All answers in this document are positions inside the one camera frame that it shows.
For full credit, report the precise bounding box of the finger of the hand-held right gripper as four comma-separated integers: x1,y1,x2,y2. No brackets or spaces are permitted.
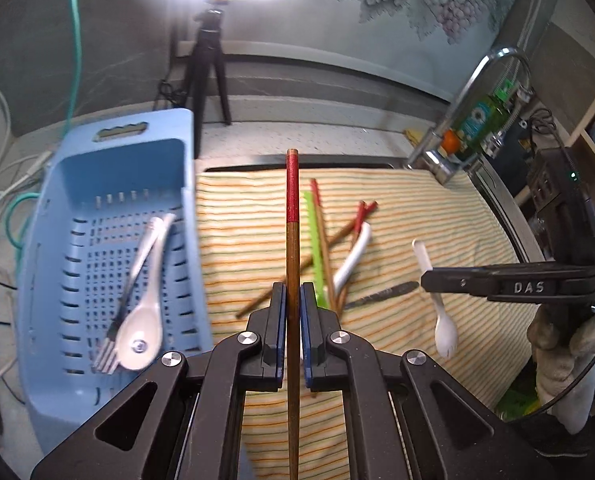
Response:
421,280,499,303
421,266,503,283

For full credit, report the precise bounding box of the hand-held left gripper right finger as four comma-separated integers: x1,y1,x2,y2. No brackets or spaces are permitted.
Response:
300,282,543,480

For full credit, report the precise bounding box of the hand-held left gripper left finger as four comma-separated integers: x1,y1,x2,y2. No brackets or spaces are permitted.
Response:
30,282,288,480

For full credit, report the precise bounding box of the beige plastic spork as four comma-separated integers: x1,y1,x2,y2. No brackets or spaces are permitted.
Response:
411,238,458,358

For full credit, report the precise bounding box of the metal table knife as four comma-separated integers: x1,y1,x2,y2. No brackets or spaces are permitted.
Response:
345,281,421,308

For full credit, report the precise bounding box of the green plastic spoon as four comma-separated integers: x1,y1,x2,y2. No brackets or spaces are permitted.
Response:
302,191,328,311

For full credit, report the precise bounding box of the beige plastic spoon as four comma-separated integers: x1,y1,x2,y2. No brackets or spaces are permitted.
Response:
332,222,373,296

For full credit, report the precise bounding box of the white ceramic spoon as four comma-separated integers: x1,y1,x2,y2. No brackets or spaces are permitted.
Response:
115,212,176,371

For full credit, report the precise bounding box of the metal fork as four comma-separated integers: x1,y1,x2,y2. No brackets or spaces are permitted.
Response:
94,217,164,376

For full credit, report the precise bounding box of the blue plastic drainer basket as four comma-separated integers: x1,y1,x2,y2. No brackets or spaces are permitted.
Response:
15,107,213,456

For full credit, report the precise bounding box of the person's right hand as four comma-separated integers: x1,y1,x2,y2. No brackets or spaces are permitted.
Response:
527,305,595,436

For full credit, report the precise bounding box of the striped cloth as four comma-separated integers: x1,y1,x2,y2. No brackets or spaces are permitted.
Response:
195,165,543,480

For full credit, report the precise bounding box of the green dish soap bottle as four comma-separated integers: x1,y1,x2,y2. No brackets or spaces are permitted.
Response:
457,92,508,153

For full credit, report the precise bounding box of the chrome faucet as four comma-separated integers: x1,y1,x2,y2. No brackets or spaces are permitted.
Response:
407,47,528,186

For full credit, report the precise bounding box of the black tripod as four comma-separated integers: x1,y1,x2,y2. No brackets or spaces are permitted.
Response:
184,2,232,161

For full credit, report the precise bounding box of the black cable with switch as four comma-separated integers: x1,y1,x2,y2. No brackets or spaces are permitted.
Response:
155,25,188,111

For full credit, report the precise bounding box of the white cable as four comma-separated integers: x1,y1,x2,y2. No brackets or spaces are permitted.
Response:
0,80,58,221

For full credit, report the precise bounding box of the green hose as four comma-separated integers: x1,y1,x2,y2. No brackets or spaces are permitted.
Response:
2,0,84,261

